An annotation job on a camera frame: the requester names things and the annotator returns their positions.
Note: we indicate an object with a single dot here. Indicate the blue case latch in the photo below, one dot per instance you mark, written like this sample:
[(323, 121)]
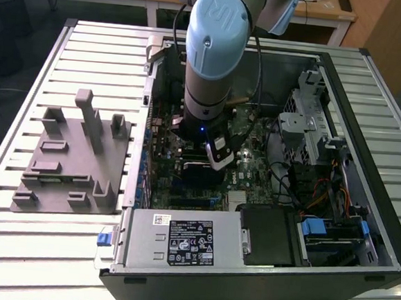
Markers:
[(103, 239)]

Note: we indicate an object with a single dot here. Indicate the black open PC case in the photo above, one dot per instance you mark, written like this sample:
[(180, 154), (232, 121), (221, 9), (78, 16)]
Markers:
[(210, 293)]

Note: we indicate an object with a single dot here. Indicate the grey plastic cage latch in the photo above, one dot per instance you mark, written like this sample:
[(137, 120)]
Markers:
[(333, 144)]

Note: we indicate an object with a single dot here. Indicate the green motherboard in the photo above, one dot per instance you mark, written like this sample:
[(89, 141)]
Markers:
[(252, 192)]

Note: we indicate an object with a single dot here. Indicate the small black desk item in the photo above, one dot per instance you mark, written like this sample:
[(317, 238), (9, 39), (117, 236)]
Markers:
[(344, 3)]

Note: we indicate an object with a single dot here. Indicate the silver metal drive cage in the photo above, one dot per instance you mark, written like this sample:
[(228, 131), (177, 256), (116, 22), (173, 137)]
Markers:
[(303, 123)]

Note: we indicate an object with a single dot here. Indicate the wooden cabinet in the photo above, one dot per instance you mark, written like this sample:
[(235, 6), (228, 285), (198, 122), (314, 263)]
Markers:
[(397, 33)]

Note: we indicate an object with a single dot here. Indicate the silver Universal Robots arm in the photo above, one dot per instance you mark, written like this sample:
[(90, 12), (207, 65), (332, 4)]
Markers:
[(213, 36)]

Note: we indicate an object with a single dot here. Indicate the grey case side latch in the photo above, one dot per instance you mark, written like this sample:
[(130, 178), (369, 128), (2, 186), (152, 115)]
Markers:
[(154, 47)]

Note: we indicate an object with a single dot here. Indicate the black graphics card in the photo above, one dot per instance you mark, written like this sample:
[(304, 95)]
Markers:
[(198, 177)]

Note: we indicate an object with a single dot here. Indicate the black expansion slot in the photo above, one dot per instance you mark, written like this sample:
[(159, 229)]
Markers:
[(189, 202)]

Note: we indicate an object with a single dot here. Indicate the silver power supply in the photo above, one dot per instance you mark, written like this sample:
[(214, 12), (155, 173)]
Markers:
[(144, 246)]

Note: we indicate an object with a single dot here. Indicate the silver disk bay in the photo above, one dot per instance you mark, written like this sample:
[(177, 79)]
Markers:
[(369, 253)]

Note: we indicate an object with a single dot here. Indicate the grey parts rack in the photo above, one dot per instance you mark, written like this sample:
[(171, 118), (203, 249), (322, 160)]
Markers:
[(76, 182)]

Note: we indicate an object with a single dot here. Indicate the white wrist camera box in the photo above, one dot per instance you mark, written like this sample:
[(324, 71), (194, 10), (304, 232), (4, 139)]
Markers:
[(220, 162)]

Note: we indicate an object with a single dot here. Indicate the silver chipset heatsink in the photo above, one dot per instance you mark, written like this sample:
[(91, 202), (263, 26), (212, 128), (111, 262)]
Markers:
[(237, 199)]

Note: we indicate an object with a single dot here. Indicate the blue disk carrier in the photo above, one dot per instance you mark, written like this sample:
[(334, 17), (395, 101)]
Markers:
[(312, 228)]

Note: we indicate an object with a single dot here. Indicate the black RAM slot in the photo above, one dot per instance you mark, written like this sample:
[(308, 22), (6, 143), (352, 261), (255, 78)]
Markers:
[(193, 153), (193, 157), (192, 161)]

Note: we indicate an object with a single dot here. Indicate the black plastic shroud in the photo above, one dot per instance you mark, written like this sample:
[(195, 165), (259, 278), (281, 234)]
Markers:
[(270, 235)]

